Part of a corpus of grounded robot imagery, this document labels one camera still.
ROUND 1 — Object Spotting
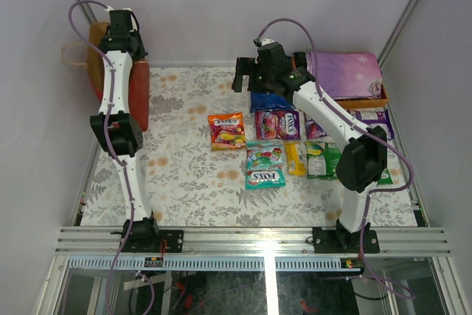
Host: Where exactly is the orange wooden tray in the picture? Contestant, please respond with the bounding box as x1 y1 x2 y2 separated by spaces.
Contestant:
306 52 388 109

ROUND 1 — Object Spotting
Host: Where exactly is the yellow snack packet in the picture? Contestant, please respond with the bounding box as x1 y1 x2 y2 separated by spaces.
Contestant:
284 142 307 176

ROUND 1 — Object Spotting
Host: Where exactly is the purple Fox's berries candy bag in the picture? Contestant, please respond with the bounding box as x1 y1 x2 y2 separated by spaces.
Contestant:
255 110 301 141

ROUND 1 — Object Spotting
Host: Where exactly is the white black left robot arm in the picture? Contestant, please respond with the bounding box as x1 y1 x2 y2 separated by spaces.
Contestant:
90 7 162 252

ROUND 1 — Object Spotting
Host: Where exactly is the purple snack packet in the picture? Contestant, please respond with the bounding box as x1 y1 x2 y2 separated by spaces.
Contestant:
349 110 395 140
305 114 328 140

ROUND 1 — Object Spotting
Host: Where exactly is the purple snowflake cloth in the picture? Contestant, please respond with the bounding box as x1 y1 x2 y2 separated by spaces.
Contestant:
317 52 382 100

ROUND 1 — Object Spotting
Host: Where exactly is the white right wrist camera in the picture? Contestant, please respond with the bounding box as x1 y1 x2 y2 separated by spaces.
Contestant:
253 38 277 49

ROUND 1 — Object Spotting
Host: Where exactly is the green snack packet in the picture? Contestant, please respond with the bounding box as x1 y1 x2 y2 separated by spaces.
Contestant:
377 168 393 185

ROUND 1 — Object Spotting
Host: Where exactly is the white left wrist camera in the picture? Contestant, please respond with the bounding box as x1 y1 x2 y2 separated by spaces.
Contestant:
105 6 132 13

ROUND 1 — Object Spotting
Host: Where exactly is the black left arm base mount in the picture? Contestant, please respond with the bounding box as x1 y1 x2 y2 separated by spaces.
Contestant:
122 229 184 255

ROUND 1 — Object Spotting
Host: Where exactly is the blue Doritos chip bag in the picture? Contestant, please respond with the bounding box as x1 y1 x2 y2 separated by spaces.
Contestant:
250 92 295 113

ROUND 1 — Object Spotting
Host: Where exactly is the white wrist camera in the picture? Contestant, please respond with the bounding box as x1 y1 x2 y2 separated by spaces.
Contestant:
253 38 277 49
105 6 132 13

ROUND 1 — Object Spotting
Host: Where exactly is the small green yellow candy packet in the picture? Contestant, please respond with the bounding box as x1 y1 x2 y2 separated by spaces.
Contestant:
305 142 341 180

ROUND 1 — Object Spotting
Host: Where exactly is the teal Fox's candy bag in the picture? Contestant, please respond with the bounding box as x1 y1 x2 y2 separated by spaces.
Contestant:
245 142 285 190

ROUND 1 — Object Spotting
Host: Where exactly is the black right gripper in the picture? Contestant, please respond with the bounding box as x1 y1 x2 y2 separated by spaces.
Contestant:
232 58 274 94

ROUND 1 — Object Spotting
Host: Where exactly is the orange Fox's fruits candy bag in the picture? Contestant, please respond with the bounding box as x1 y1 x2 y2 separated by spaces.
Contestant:
208 112 246 150

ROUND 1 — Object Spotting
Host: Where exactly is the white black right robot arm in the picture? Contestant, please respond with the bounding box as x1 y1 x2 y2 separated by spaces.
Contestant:
232 41 387 252

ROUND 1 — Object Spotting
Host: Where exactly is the aluminium front rail frame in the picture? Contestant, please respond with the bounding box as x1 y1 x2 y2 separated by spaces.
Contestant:
36 226 471 314

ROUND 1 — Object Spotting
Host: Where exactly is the black object in tray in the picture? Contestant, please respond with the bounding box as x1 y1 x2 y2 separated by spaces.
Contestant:
292 52 307 69

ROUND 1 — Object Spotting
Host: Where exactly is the red brown paper bag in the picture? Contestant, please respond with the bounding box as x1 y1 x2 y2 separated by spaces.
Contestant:
60 21 150 132

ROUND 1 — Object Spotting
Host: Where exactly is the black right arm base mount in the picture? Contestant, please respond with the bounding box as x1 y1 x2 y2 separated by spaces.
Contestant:
312 224 380 254

